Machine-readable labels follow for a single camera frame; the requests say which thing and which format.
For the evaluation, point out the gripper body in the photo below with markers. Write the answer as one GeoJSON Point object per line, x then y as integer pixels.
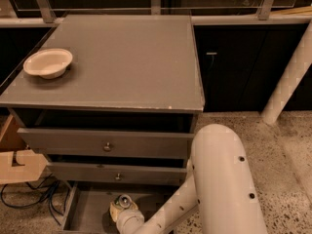
{"type": "Point", "coordinates": [126, 214]}

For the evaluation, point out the green soda can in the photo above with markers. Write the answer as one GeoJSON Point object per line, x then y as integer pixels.
{"type": "Point", "coordinates": [123, 202]}

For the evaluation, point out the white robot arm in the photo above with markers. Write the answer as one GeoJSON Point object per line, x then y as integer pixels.
{"type": "Point", "coordinates": [219, 186]}

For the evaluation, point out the grey bottom drawer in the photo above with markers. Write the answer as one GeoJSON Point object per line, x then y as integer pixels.
{"type": "Point", "coordinates": [88, 210]}

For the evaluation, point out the grey drawer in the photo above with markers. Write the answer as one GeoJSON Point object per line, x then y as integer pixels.
{"type": "Point", "coordinates": [65, 134]}
{"type": "Point", "coordinates": [88, 210]}
{"type": "Point", "coordinates": [110, 170]}

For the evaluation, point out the grey middle drawer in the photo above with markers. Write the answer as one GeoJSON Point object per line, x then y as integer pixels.
{"type": "Point", "coordinates": [110, 170]}

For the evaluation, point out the grey top drawer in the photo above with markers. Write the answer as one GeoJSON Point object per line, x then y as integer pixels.
{"type": "Point", "coordinates": [65, 134]}

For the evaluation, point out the grey drawer cabinet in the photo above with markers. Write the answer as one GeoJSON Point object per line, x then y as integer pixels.
{"type": "Point", "coordinates": [145, 64]}

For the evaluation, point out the light wooden board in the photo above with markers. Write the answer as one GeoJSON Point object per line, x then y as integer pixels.
{"type": "Point", "coordinates": [18, 163]}

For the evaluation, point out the white paper bowl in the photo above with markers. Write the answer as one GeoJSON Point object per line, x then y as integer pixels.
{"type": "Point", "coordinates": [48, 64]}

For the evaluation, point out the dark low cabinet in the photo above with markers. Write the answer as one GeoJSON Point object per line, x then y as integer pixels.
{"type": "Point", "coordinates": [241, 64]}

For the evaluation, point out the white diagonal support pole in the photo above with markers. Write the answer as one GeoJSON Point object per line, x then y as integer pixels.
{"type": "Point", "coordinates": [294, 72]}

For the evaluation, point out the metal window railing frame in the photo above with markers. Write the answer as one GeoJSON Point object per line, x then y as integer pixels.
{"type": "Point", "coordinates": [45, 13]}

